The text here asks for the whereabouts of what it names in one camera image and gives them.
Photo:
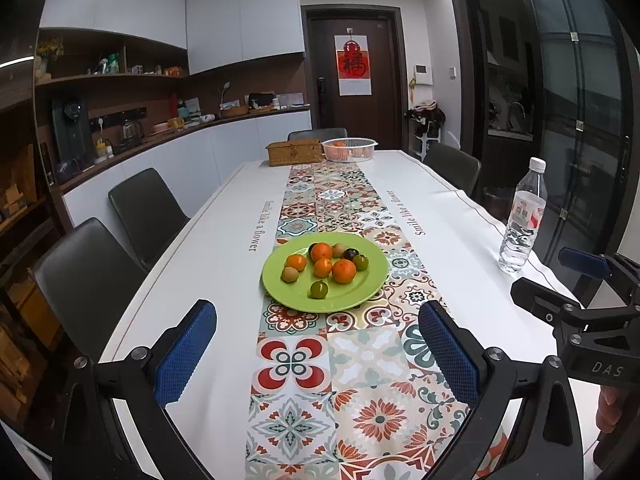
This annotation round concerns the red and white door poster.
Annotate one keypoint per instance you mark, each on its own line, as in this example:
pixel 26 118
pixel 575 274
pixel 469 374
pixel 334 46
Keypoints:
pixel 352 62

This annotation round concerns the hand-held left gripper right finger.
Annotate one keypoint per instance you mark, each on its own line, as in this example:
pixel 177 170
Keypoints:
pixel 450 355

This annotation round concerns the black tablet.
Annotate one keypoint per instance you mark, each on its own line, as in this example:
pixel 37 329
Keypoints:
pixel 261 101

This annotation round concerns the clear plastic basket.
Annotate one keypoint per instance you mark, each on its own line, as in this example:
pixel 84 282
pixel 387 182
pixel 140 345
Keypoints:
pixel 350 152

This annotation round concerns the grey chair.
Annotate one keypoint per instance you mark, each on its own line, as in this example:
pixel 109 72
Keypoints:
pixel 452 165
pixel 80 280
pixel 315 134
pixel 145 210

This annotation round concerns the woven bowl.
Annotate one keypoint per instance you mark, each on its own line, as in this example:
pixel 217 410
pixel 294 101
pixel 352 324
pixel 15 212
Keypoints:
pixel 234 110

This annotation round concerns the wall intercom panel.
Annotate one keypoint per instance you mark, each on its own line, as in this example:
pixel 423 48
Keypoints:
pixel 424 74

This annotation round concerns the brown door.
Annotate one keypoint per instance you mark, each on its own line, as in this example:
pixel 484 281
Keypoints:
pixel 380 60

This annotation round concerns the wicker box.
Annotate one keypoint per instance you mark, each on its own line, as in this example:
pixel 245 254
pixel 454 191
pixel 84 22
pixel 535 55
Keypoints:
pixel 295 153

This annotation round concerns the dark wooden shelf unit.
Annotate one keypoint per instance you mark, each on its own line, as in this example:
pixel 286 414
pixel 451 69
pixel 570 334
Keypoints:
pixel 20 200

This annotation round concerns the clear water bottle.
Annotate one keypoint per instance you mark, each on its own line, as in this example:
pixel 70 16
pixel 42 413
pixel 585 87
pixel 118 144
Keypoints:
pixel 522 220

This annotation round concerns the white desk lamp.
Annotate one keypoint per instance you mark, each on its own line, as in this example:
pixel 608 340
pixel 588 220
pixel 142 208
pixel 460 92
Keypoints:
pixel 225 91

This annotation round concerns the small yellow bottle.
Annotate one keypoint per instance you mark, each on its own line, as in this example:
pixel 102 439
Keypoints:
pixel 102 150

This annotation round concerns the brown longan fruit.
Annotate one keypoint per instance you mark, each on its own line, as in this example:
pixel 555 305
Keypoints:
pixel 339 249
pixel 289 274

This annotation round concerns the large orange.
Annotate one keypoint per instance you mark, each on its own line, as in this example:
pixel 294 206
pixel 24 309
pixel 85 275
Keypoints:
pixel 344 271
pixel 321 251

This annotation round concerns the black water dispenser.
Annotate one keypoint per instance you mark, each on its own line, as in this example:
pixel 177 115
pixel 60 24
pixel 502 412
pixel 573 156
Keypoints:
pixel 72 130

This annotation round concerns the rack with dark bags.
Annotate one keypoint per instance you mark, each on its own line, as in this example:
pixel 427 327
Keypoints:
pixel 425 120

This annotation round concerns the white upper cabinets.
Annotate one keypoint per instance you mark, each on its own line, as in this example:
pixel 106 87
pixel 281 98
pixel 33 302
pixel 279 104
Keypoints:
pixel 225 15

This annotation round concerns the glass kettle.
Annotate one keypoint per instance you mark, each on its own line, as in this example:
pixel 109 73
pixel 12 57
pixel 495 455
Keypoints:
pixel 131 130

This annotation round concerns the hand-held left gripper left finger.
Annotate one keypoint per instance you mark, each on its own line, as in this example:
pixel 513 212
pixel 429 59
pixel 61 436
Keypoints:
pixel 185 355

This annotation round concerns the green plum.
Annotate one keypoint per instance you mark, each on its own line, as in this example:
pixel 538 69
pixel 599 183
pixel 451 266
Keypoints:
pixel 361 262
pixel 318 289

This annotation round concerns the glass sliding door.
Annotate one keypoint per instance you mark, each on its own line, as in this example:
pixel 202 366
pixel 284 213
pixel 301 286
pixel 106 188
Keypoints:
pixel 575 110

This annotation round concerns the white cabinet wooden counter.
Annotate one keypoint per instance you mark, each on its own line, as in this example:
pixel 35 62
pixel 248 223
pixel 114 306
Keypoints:
pixel 200 155

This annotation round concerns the small orange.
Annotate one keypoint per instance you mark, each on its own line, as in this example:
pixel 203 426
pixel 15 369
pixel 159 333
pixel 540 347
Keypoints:
pixel 323 268
pixel 296 262

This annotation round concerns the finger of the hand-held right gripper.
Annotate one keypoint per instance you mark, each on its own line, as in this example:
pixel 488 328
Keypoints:
pixel 582 262
pixel 542 300

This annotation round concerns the white patterned tablecloth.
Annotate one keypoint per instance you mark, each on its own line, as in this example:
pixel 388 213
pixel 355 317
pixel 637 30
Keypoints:
pixel 225 240

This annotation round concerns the person's right hand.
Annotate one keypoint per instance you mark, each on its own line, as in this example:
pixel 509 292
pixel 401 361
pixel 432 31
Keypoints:
pixel 607 410

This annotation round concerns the green plate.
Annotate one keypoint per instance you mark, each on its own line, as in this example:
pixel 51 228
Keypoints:
pixel 290 295

